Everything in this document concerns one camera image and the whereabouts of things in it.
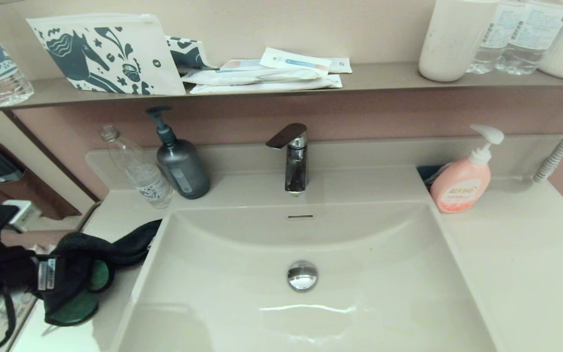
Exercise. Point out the small white packet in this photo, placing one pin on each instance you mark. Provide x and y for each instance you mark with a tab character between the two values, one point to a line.
342	65

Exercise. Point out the peach white packet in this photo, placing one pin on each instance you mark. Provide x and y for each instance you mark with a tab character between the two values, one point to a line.
241	64

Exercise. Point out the brown wall holder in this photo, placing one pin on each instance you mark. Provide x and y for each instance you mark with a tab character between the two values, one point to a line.
47	195

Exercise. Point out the dark grey pump bottle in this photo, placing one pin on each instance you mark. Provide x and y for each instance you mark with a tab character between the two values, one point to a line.
183	171

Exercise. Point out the brown wall shelf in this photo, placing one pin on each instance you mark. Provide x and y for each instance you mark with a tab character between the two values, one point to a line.
384	76

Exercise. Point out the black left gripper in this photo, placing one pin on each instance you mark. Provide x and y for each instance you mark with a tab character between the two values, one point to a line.
22	271

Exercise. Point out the small blue print pouch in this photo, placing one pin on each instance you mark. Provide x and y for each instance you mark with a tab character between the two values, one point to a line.
187	53

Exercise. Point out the white horse print pouch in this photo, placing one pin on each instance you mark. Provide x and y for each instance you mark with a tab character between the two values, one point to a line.
103	53

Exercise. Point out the long white packet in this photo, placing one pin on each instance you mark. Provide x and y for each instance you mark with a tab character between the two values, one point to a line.
242	76
262	87

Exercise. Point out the chrome drain stopper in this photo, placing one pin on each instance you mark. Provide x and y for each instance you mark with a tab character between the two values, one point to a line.
302	275

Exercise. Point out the white ceramic sink basin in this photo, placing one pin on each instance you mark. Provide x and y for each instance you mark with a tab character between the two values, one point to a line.
384	244

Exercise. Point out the clear water bottle white label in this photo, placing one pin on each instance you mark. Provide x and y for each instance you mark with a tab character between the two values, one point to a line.
530	39
489	46

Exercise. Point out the white packet blue stripe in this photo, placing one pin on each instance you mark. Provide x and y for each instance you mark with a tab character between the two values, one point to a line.
291	61

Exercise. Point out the pink soap pump bottle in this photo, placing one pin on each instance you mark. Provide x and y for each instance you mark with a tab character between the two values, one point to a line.
459	186

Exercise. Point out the clear empty plastic bottle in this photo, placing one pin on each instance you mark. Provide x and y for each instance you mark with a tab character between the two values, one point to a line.
142	176

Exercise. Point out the dark grey green cloth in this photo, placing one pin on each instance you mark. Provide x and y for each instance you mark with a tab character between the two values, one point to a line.
74	274

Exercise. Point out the tall white tumbler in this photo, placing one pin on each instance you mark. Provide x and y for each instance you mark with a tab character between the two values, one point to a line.
452	44

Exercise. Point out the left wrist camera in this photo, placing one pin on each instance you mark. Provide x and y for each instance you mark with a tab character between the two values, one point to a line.
17	212

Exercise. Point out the chrome sink faucet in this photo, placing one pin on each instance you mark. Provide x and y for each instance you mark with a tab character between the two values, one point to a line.
295	171

